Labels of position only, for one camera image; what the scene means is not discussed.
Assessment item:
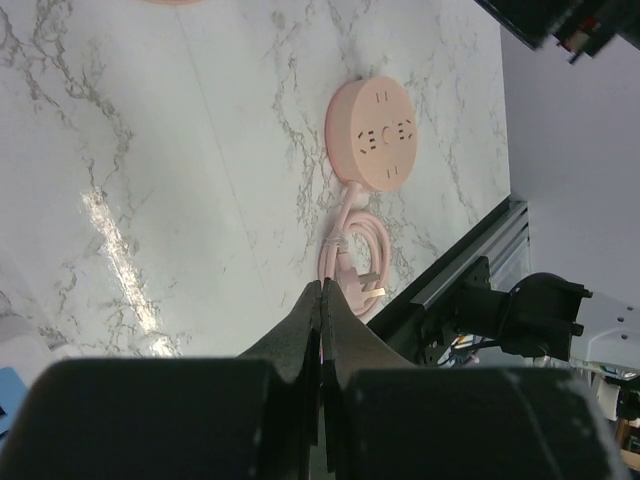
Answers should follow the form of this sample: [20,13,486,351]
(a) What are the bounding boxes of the pink round disc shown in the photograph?
[325,76,418,192]

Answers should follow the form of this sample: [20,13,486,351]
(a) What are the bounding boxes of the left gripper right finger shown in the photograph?
[320,279,625,479]

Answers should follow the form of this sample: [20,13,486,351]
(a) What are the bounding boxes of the green cube plug adapter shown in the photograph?
[145,0,202,7]

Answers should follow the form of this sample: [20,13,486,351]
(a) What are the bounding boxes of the white power strip coloured sockets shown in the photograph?
[1,311,52,444]

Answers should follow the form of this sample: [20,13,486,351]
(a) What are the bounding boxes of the pink coiled cable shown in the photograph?
[316,180,391,323]

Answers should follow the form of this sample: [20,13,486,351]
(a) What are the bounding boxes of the aluminium rail bar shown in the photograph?
[409,201,531,311]

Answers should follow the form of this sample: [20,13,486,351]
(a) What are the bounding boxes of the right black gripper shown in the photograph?
[476,0,639,63]

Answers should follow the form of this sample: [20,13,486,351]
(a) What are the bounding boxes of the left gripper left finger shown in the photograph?
[9,281,321,479]

